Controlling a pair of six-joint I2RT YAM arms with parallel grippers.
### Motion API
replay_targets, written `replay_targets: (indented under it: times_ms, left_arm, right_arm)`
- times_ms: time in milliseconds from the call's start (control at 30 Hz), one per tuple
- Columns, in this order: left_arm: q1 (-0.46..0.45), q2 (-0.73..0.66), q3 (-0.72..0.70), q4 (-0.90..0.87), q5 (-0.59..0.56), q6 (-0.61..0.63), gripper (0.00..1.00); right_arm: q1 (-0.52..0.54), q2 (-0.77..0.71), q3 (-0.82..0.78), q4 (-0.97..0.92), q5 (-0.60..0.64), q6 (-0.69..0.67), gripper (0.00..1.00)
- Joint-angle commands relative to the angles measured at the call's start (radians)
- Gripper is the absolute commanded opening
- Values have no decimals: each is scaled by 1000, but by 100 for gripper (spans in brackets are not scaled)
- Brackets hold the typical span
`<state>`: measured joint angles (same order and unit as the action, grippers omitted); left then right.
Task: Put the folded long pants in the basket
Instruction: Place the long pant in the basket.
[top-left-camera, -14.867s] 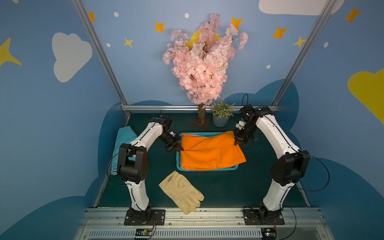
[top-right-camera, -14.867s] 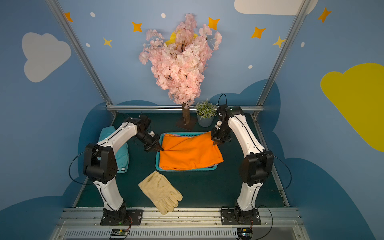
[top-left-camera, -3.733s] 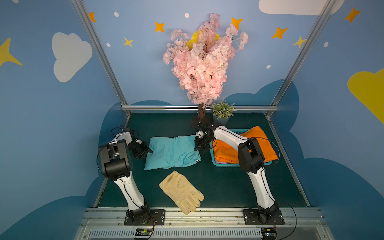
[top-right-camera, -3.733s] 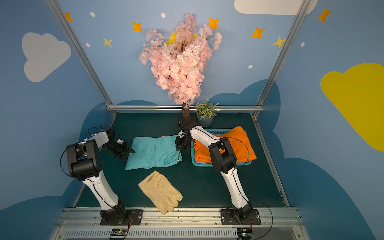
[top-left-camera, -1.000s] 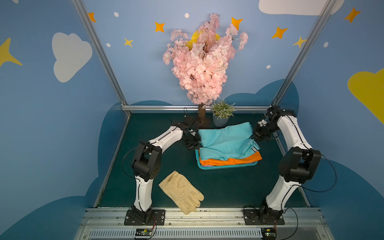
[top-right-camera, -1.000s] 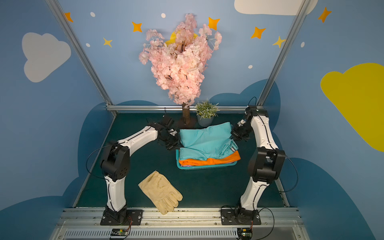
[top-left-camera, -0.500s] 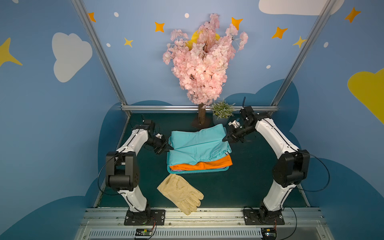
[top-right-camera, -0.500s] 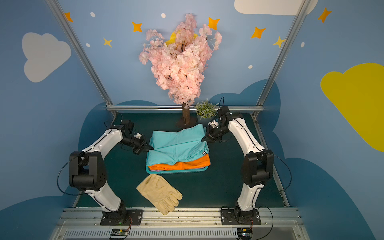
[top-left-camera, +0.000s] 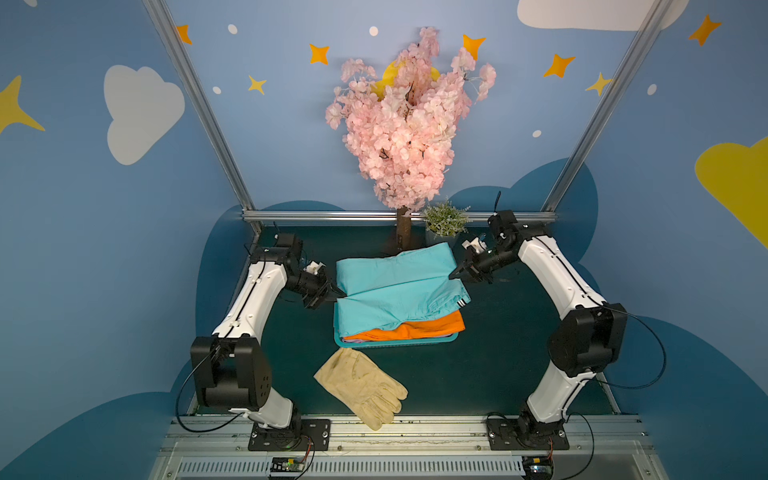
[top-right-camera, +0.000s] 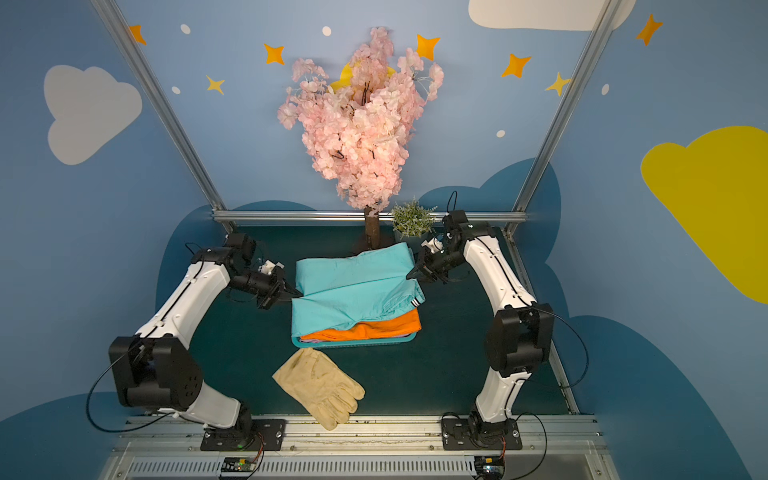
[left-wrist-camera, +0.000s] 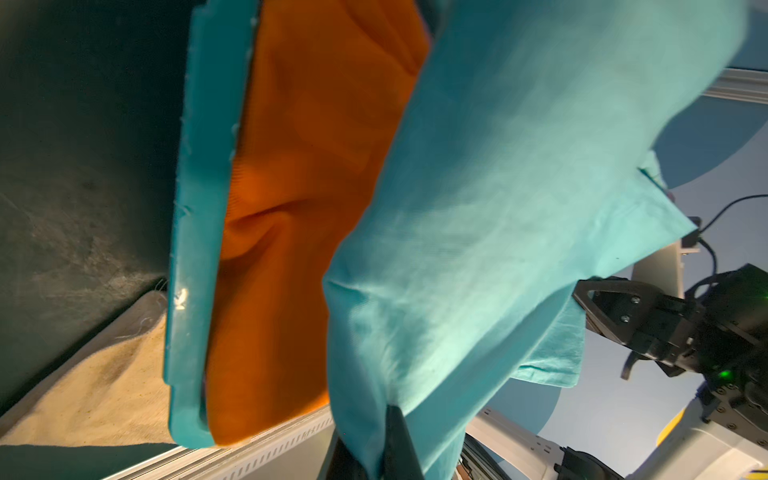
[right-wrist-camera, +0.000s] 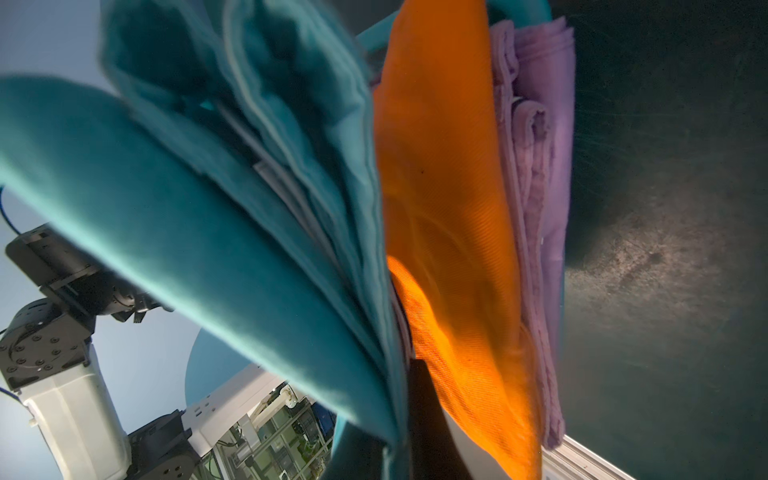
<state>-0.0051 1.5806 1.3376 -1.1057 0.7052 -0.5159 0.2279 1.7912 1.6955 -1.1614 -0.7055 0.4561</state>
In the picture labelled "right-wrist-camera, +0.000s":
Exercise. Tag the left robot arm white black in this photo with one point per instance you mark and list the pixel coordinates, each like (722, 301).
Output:
(50, 365)

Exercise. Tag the orange garment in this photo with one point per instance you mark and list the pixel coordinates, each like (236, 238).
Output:
(449, 237)

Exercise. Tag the teal garment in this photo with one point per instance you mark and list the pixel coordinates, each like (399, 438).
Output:
(231, 175)

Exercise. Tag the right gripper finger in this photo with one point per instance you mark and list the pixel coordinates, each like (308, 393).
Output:
(433, 453)

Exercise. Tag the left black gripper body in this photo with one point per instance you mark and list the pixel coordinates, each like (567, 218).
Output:
(72, 277)

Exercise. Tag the purple striped pants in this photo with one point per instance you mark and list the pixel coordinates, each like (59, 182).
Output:
(534, 92)

